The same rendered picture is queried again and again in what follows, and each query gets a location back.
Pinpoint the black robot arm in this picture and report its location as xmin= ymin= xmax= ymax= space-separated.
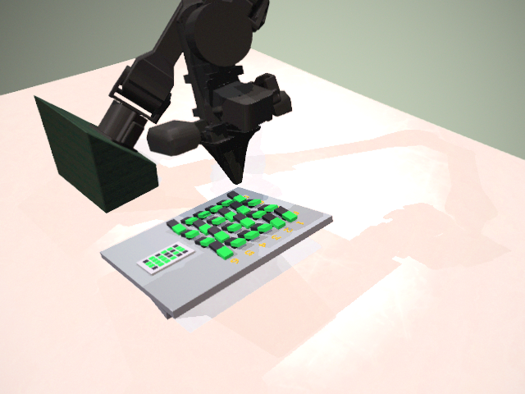
xmin=89 ymin=0 xmax=281 ymax=153

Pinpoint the grey switch panel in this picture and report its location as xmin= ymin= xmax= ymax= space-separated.
xmin=100 ymin=187 xmax=333 ymax=320

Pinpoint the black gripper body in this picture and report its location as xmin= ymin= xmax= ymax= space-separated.
xmin=146 ymin=64 xmax=292 ymax=157

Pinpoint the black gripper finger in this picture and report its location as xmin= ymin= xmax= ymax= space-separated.
xmin=227 ymin=126 xmax=261 ymax=183
xmin=199 ymin=135 xmax=240 ymax=185

